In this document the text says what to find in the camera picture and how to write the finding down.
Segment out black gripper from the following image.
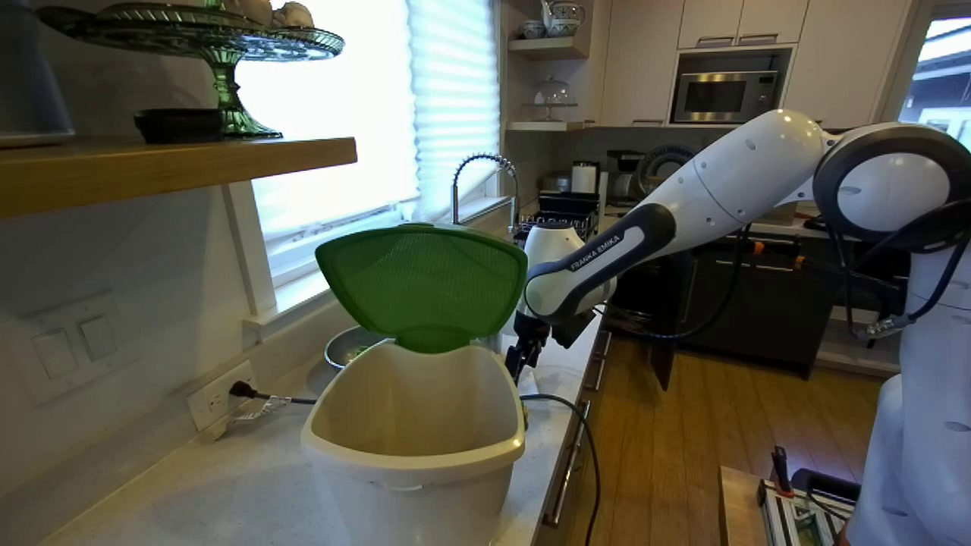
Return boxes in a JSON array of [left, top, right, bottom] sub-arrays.
[[503, 312, 594, 380]]

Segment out green trash can lid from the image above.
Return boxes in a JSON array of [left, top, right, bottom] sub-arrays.
[[314, 225, 527, 353]]

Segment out white trash can body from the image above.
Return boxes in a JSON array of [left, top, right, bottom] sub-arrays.
[[300, 343, 524, 546]]

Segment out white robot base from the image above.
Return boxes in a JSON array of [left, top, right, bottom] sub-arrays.
[[850, 253, 971, 546]]

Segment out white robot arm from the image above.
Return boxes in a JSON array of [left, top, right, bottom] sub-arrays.
[[506, 110, 969, 380]]

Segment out chrome kitchen faucet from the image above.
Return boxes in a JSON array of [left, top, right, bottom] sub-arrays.
[[449, 151, 518, 228]]

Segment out round steel bowl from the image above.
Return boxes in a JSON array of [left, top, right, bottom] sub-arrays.
[[324, 326, 382, 369]]

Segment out built-in microwave oven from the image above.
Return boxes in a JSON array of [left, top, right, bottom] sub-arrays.
[[669, 69, 782, 125]]

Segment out dark bowl on shelf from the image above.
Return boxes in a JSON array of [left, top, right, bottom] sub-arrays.
[[132, 110, 220, 141]]

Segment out green glass cake stand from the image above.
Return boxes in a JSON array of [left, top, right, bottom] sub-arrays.
[[37, 0, 342, 139]]

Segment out white window frame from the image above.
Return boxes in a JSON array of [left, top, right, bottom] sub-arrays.
[[236, 0, 503, 321]]

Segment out white wall outlet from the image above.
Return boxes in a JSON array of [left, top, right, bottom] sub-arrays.
[[187, 360, 256, 438]]

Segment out wooden wall shelf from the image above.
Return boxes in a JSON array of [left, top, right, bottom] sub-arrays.
[[0, 137, 358, 218]]

